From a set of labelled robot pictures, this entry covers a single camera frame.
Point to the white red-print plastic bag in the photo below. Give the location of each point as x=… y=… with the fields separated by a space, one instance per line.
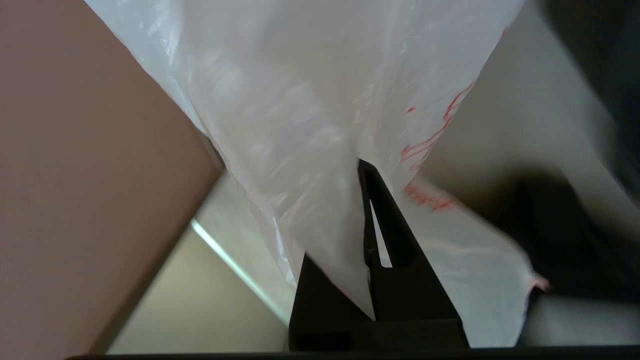
x=300 y=100

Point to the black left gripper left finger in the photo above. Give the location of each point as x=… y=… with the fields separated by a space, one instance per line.
x=320 y=320

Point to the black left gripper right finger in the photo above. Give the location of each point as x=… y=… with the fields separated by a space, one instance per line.
x=405 y=295

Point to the black trash bin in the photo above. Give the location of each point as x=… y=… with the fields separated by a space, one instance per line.
x=565 y=235

